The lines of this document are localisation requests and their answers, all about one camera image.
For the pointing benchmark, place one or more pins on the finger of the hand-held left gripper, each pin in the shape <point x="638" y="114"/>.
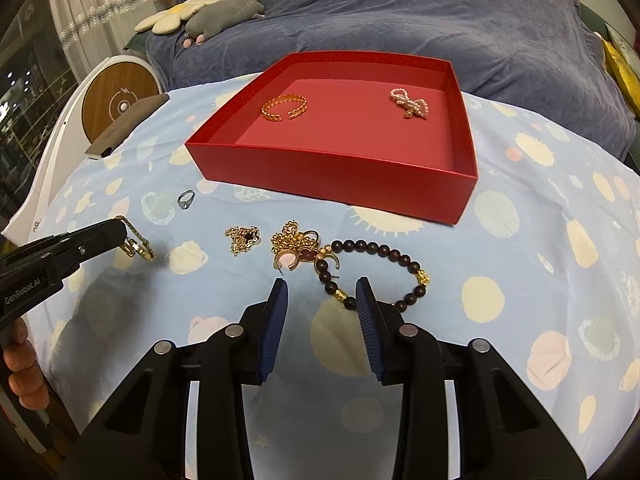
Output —
<point x="95" y="237"/>

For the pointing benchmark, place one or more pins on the blue covered sofa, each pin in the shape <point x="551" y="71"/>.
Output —
<point x="400" y="10"/>

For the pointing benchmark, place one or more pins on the gold jewellery cluster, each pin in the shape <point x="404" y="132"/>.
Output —
<point x="286" y="237"/>

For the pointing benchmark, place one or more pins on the gold watch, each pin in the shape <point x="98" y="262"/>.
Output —
<point x="134" y="248"/>

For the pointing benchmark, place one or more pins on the red cardboard box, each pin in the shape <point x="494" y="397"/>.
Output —
<point x="350" y="187"/>

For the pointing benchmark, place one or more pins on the rose gold hoop earring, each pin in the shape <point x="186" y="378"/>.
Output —
<point x="283" y="261"/>

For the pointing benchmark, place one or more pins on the flower shaped cushion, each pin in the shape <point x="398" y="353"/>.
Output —
<point x="165" y="17"/>

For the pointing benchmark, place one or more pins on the person's left hand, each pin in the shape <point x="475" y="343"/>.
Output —
<point x="25" y="365"/>

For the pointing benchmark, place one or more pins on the blue planet print cloth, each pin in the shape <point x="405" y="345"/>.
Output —
<point x="500" y="285"/>

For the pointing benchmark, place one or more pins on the grey plush toy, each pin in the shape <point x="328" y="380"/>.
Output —
<point x="225" y="12"/>

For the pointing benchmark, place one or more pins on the brown flat case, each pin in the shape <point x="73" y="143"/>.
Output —
<point x="125" y="125"/>

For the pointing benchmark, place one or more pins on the small gold ear cuff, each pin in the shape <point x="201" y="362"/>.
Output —
<point x="331" y="260"/>

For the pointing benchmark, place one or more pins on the wooden charging disc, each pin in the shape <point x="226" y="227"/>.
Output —
<point x="100" y="105"/>

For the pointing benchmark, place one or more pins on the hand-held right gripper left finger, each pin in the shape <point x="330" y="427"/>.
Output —
<point x="274" y="330"/>

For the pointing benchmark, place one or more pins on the white sheer curtain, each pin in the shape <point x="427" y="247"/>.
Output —
<point x="90" y="10"/>

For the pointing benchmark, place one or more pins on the white round wooden device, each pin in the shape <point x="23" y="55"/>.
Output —
<point x="45" y="175"/>

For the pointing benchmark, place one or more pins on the yellow cushion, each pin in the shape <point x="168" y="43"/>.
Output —
<point x="622" y="70"/>

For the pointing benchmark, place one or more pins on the dark window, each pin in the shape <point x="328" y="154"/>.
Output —
<point x="30" y="85"/>

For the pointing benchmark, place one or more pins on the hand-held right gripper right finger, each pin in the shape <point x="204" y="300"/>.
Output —
<point x="369" y="330"/>

